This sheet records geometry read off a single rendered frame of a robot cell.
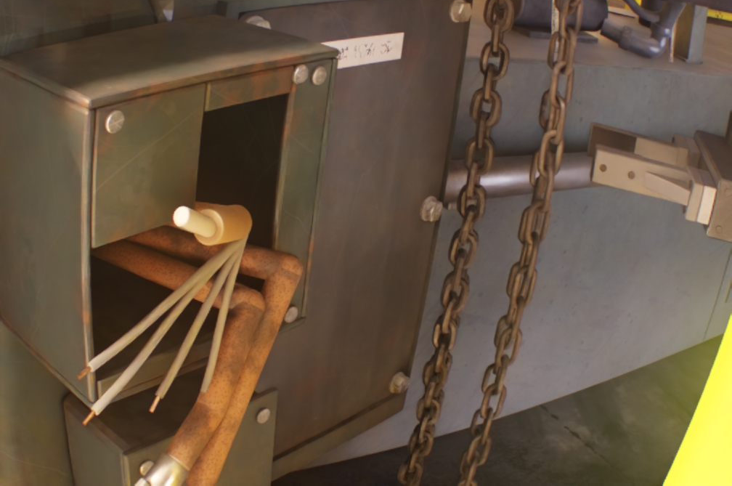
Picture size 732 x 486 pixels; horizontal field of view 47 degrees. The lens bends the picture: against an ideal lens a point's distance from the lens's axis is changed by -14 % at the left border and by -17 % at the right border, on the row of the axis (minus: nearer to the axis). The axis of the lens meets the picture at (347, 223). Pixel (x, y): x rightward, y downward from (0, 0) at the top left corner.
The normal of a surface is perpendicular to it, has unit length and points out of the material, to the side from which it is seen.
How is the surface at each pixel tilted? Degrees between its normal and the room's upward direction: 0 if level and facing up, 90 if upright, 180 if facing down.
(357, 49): 90
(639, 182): 90
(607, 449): 0
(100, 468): 90
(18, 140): 90
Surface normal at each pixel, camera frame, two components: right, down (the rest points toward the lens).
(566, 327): 0.49, 0.41
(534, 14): 0.42, 0.68
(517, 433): 0.12, -0.91
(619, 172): -0.21, 0.37
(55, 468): 0.75, 0.35
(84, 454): -0.65, 0.23
